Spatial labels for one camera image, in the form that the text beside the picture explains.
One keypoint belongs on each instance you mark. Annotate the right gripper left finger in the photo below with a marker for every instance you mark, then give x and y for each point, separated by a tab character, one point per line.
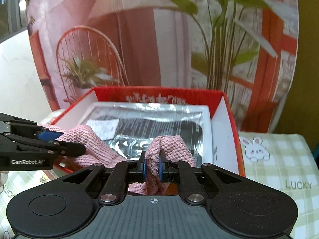
120	177

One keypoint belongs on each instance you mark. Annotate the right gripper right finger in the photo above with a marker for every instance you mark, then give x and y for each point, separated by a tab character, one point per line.
185	177

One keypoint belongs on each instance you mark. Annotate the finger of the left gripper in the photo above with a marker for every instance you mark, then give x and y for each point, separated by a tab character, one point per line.
49	135
69	149

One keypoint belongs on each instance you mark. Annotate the silver foil package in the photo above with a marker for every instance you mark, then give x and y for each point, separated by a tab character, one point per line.
129	128

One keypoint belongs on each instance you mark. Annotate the printed room backdrop poster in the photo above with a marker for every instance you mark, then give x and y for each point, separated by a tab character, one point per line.
244	48

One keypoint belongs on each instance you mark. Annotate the red strawberry cardboard box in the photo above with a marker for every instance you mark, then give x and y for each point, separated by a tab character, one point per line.
173	145

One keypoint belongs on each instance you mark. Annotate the green checkered bunny tablecloth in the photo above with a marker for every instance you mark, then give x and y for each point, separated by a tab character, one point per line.
290	168

